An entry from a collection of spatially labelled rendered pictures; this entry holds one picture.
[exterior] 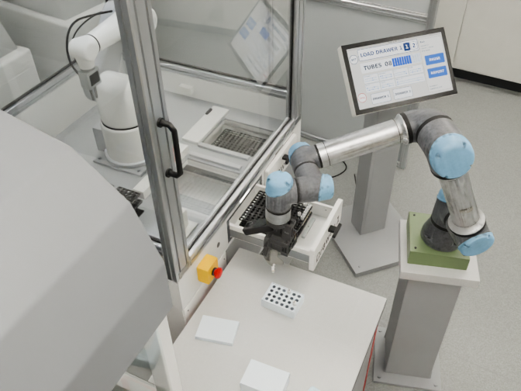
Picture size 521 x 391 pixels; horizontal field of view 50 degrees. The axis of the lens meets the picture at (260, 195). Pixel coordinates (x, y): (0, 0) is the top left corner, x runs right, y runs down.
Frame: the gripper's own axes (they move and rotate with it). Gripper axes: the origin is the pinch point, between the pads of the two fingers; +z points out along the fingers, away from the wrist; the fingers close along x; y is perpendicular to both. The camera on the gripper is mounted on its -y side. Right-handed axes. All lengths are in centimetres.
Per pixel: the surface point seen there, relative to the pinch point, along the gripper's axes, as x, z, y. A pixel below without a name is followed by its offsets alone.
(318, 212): 40.2, 12.4, 0.6
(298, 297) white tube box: 4.7, 19.5, 8.4
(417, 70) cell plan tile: 124, -11, 12
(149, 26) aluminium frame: -13, -79, -25
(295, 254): 15.9, 11.6, 1.7
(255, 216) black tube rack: 23.5, 8.0, -18.0
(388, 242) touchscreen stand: 117, 93, 17
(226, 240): 12.6, 13.7, -24.2
